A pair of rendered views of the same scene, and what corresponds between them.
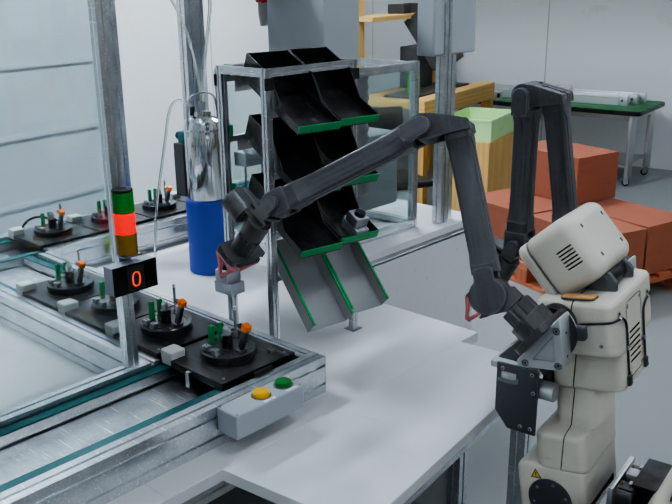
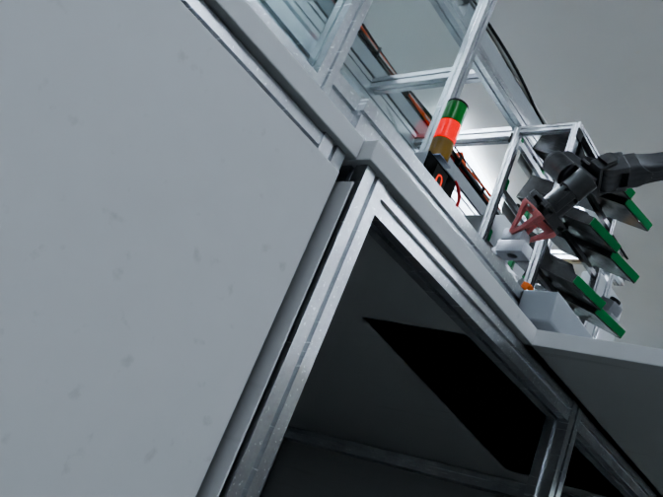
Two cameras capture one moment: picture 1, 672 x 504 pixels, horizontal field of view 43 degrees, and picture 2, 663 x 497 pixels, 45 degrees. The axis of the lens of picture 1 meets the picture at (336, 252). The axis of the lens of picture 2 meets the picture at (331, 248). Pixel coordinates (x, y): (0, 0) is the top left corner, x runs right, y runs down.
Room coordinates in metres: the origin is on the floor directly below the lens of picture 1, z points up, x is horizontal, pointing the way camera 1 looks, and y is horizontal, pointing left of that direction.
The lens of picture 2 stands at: (0.38, 0.55, 0.35)
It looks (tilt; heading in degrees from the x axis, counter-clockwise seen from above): 22 degrees up; 3
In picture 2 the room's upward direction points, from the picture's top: 23 degrees clockwise
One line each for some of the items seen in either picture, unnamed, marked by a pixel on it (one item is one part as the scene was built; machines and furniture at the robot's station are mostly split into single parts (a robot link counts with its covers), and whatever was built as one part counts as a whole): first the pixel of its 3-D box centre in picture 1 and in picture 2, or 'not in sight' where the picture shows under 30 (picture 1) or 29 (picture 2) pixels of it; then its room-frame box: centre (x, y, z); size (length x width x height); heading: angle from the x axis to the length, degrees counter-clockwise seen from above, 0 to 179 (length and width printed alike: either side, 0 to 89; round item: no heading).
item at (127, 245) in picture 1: (126, 243); (439, 151); (1.90, 0.49, 1.29); 0.05 x 0.05 x 0.05
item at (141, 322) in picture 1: (165, 313); not in sight; (2.13, 0.46, 1.01); 0.24 x 0.24 x 0.13; 47
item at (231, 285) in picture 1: (226, 277); (511, 242); (1.96, 0.27, 1.17); 0.08 x 0.04 x 0.07; 47
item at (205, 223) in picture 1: (209, 234); not in sight; (2.94, 0.46, 1.00); 0.16 x 0.16 x 0.27
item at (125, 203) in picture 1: (122, 201); (454, 115); (1.90, 0.49, 1.39); 0.05 x 0.05 x 0.05
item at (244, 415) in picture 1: (261, 406); (558, 331); (1.75, 0.18, 0.93); 0.21 x 0.07 x 0.06; 137
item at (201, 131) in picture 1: (204, 145); not in sight; (2.94, 0.46, 1.32); 0.14 x 0.14 x 0.38
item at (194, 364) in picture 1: (228, 357); not in sight; (1.96, 0.28, 0.96); 0.24 x 0.24 x 0.02; 47
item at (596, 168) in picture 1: (571, 217); not in sight; (5.29, -1.53, 0.39); 1.37 x 1.05 x 0.77; 42
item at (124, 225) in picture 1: (124, 222); (447, 133); (1.90, 0.49, 1.34); 0.05 x 0.05 x 0.05
